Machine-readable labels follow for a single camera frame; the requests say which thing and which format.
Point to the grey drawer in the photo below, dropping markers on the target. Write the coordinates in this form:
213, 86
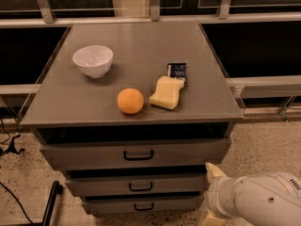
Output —
131, 185
186, 201
135, 154

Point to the dark blue snack packet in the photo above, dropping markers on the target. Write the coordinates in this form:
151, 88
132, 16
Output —
176, 72

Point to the small black tripod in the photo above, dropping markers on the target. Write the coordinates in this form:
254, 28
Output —
11, 147

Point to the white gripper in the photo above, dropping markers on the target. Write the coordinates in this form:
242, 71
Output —
215, 192

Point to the grey drawer cabinet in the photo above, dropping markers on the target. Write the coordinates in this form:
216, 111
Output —
71, 107

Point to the yellow sponge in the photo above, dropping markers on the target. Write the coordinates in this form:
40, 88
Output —
167, 92

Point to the orange fruit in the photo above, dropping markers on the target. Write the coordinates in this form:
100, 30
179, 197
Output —
130, 101

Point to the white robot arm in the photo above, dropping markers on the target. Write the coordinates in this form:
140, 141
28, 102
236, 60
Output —
269, 199

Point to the black stand leg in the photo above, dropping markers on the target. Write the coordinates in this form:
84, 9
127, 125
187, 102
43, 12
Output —
56, 190

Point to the white ceramic bowl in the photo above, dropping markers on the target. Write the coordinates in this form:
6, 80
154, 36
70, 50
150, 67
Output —
93, 60

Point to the grey top drawer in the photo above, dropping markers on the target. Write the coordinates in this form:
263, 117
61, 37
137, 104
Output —
135, 154

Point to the metal window railing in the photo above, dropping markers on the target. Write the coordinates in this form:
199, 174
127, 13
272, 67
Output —
22, 13

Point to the grey middle drawer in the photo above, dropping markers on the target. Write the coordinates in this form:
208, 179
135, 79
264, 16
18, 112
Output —
131, 185

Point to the grey bottom drawer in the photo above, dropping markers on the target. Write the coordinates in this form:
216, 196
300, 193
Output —
186, 201

